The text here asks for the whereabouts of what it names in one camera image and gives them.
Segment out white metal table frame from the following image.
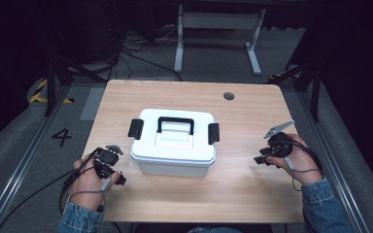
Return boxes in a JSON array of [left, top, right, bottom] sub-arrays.
[[173, 4, 267, 76]]

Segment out white storage box black handle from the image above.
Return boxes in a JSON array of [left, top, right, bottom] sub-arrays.
[[127, 108, 220, 179]]

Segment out person's right hand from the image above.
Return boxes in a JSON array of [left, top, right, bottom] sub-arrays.
[[266, 132, 324, 185]]

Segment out black tripod stand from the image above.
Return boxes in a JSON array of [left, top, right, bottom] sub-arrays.
[[267, 59, 322, 123], [43, 53, 109, 117]]

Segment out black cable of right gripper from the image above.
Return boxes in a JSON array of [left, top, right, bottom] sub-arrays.
[[287, 140, 323, 172]]

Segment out grey cable of gripper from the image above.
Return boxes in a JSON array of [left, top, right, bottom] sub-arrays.
[[284, 155, 324, 192], [67, 176, 113, 209]]

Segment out grey cable of right gripper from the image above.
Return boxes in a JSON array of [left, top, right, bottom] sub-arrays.
[[284, 155, 324, 192]]

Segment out yellow black hazard tape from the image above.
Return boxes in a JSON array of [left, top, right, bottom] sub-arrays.
[[28, 79, 76, 105]]

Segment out bundle of black floor cables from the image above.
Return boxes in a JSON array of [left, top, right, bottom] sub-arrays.
[[106, 27, 184, 83]]

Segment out grey cable of left gripper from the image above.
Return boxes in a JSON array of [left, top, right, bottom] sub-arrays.
[[67, 176, 113, 209]]

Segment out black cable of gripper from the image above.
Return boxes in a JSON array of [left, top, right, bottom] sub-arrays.
[[0, 147, 100, 233], [287, 140, 323, 172]]

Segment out person's left hand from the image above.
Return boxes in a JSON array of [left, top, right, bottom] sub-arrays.
[[69, 154, 123, 212]]

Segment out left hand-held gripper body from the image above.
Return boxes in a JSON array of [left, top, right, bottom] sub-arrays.
[[93, 144, 124, 169]]

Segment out person's blue jeans lap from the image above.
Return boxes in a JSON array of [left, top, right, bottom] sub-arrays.
[[186, 225, 242, 233]]

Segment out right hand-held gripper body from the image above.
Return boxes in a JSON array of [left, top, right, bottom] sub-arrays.
[[263, 119, 296, 159]]

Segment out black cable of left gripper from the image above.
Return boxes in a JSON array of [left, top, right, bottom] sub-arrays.
[[0, 147, 100, 233]]

